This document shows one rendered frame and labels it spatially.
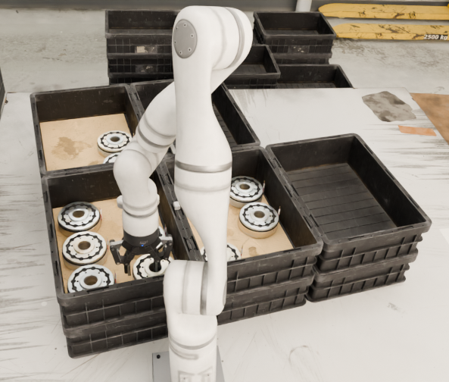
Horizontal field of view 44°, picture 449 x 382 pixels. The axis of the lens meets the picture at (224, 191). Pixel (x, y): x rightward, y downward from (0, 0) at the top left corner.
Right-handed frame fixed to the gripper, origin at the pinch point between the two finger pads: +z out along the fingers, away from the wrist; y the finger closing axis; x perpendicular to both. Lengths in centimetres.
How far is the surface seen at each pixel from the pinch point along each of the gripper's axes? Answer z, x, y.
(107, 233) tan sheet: 4.0, 15.4, -7.3
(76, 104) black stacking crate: 0, 68, -15
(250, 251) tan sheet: 4.2, 5.2, 27.0
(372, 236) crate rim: -6, -3, 54
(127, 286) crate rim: -6.2, -9.9, -3.7
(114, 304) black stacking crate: -0.3, -9.6, -6.6
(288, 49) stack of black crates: 39, 172, 91
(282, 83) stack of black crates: 52, 159, 85
